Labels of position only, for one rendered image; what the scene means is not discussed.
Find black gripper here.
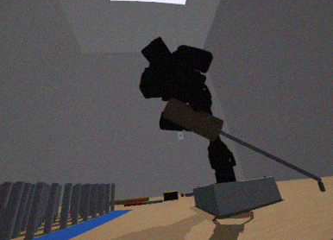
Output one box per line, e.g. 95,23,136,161
160,45,213,131

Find blue flat strip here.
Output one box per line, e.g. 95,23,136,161
31,209,133,240

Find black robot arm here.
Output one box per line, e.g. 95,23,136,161
139,36,236,183

